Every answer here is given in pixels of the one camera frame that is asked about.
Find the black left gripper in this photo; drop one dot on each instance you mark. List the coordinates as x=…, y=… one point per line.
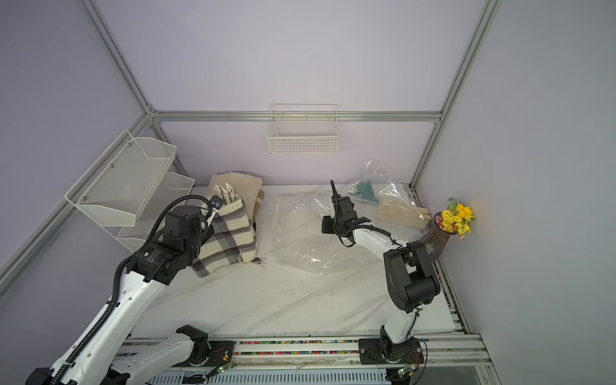
x=208, y=234

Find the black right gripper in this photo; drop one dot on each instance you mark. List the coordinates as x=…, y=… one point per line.
x=327, y=229

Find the clear plastic vacuum bag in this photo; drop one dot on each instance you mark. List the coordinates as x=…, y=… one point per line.
x=313, y=231

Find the cream black plaid scarf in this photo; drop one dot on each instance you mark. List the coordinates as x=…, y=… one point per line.
x=234, y=238

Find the plain beige knit scarf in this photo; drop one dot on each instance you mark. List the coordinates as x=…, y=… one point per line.
x=247, y=186

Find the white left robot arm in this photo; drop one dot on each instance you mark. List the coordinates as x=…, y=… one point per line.
x=138, y=280

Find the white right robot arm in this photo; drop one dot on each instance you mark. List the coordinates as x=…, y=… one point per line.
x=411, y=280

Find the small bag with green item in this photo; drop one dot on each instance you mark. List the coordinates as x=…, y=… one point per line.
x=375, y=182

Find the white two-tier mesh shelf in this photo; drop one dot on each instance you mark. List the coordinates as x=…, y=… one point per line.
x=128, y=186

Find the cream knitted gloves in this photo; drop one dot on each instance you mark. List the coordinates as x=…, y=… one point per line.
x=396, y=210

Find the dark glass flower vase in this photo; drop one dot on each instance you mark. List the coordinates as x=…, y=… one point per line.
x=436, y=238

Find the yellow flower bouquet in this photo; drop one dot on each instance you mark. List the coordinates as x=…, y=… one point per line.
x=457, y=218

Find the white wire wall basket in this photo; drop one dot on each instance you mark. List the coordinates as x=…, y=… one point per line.
x=303, y=129

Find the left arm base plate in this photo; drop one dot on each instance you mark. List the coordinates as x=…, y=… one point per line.
x=211, y=353

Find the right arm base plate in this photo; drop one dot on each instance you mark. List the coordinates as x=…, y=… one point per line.
x=377, y=351

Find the aluminium frame rails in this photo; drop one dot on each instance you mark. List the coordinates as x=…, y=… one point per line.
x=296, y=92

